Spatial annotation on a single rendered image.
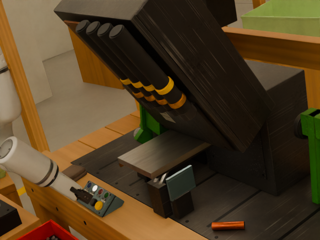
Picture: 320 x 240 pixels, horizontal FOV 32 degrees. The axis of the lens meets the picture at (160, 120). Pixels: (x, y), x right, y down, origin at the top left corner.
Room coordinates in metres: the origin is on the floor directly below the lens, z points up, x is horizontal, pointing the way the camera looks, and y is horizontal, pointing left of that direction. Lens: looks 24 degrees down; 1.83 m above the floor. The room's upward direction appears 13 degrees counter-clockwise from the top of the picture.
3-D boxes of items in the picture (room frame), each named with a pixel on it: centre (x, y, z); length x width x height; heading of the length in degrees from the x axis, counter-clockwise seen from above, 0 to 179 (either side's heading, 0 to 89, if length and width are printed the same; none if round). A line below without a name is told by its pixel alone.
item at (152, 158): (1.44, -0.06, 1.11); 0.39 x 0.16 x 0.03; 123
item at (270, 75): (1.55, -0.28, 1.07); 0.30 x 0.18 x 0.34; 33
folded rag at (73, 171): (1.77, 0.36, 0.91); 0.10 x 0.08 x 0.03; 134
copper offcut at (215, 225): (1.27, -0.12, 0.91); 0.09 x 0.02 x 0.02; 72
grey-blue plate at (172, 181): (1.40, -0.02, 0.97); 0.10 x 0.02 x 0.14; 123
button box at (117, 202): (1.56, 0.25, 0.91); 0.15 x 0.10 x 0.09; 33
